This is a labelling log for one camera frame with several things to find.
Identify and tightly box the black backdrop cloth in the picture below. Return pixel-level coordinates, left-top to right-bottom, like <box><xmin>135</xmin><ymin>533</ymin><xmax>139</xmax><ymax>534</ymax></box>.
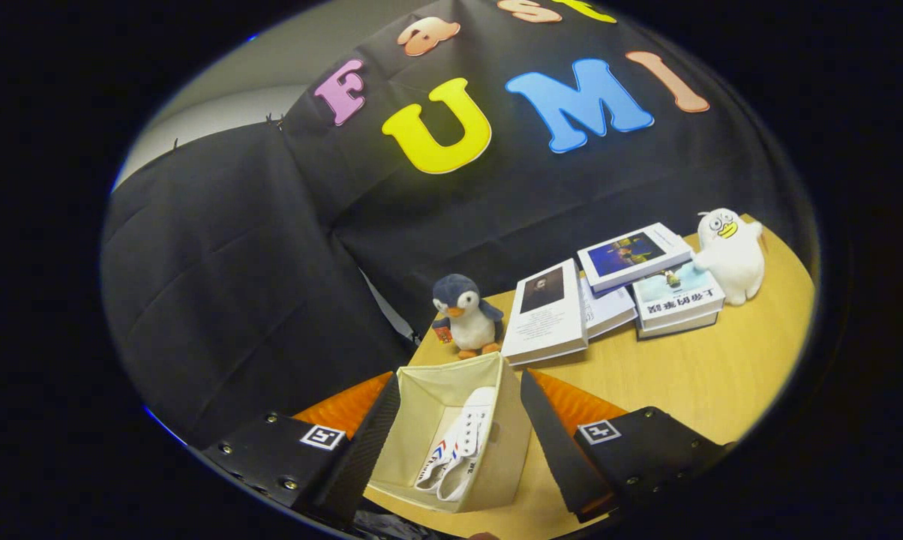
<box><xmin>99</xmin><ymin>0</ymin><xmax>820</xmax><ymax>451</ymax></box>

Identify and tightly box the white striped canvas shoe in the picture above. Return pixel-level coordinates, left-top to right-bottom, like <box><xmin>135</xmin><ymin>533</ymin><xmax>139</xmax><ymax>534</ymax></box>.
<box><xmin>412</xmin><ymin>426</ymin><xmax>461</xmax><ymax>494</ymax></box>
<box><xmin>436</xmin><ymin>385</ymin><xmax>498</xmax><ymax>503</ymax></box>

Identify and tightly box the beige fabric storage box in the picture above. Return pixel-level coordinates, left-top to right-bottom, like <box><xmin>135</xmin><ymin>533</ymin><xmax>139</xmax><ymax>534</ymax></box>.
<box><xmin>363</xmin><ymin>351</ymin><xmax>533</xmax><ymax>515</ymax></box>

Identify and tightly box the grey penguin plush toy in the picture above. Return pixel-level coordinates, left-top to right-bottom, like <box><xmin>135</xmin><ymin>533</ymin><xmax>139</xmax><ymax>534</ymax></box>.
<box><xmin>430</xmin><ymin>274</ymin><xmax>506</xmax><ymax>361</ymax></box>

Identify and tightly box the white duck plush toy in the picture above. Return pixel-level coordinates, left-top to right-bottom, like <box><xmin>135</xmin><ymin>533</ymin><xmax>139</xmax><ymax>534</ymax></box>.
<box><xmin>693</xmin><ymin>208</ymin><xmax>766</xmax><ymax>307</ymax></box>

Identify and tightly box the teal cover thick book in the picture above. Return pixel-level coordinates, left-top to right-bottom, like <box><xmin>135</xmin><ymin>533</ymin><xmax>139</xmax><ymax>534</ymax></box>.
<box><xmin>631</xmin><ymin>262</ymin><xmax>726</xmax><ymax>329</ymax></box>

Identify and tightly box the plain white book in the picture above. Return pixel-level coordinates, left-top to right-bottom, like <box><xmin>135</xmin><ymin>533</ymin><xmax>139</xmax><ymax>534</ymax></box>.
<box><xmin>579</xmin><ymin>274</ymin><xmax>638</xmax><ymax>340</ymax></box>

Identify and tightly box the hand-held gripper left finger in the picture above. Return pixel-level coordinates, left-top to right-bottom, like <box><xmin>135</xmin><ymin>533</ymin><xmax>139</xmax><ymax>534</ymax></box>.
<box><xmin>199</xmin><ymin>371</ymin><xmax>403</xmax><ymax>526</ymax></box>

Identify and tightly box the portrait cover white book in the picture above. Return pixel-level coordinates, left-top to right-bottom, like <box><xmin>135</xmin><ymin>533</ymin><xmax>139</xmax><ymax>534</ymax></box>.
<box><xmin>500</xmin><ymin>259</ymin><xmax>590</xmax><ymax>368</ymax></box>

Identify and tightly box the blue cover white book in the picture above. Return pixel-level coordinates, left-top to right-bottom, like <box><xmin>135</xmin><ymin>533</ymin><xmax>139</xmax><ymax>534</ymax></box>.
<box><xmin>577</xmin><ymin>222</ymin><xmax>694</xmax><ymax>294</ymax></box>

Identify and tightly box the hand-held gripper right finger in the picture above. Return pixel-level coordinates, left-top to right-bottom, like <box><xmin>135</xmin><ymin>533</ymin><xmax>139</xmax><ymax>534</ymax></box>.
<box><xmin>519</xmin><ymin>367</ymin><xmax>736</xmax><ymax>524</ymax></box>

